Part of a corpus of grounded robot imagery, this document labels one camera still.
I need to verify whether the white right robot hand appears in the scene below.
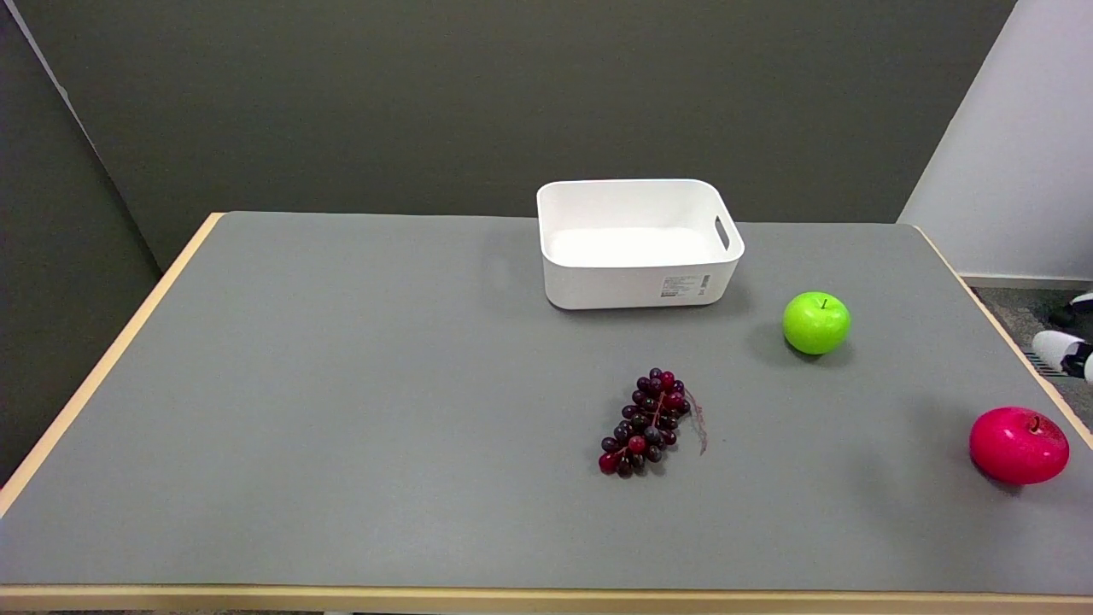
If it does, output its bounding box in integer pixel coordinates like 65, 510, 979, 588
1031, 292, 1093, 384

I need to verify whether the red apple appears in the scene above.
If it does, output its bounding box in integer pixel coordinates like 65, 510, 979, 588
968, 406, 1071, 486

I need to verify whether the green apple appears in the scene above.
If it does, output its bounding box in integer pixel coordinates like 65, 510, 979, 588
782, 291, 852, 356

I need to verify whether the dark red grape bunch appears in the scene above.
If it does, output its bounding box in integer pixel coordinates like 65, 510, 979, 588
598, 367, 710, 479

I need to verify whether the white plastic storage bin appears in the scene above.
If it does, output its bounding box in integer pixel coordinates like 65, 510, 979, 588
536, 179, 745, 311

